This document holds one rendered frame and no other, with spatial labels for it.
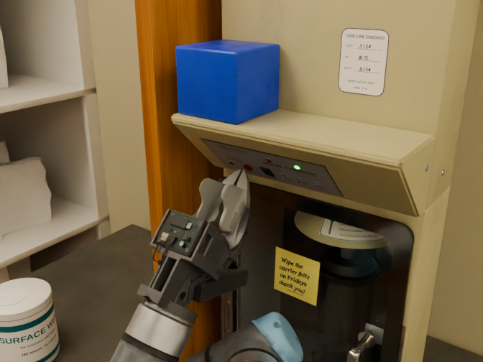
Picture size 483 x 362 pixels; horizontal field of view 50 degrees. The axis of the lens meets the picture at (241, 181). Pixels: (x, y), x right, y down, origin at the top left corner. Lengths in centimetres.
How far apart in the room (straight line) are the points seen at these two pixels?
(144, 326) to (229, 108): 28
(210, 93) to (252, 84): 5
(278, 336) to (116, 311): 70
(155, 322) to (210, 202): 18
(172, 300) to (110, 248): 95
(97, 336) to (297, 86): 76
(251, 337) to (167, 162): 29
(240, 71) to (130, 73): 96
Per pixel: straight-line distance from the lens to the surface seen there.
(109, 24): 162
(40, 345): 116
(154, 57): 75
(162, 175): 80
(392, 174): 57
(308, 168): 64
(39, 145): 205
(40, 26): 188
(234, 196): 68
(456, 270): 121
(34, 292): 115
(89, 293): 139
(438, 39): 64
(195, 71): 68
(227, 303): 92
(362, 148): 58
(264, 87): 69
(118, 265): 149
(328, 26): 69
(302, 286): 81
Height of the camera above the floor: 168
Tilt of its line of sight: 22 degrees down
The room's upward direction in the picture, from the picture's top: straight up
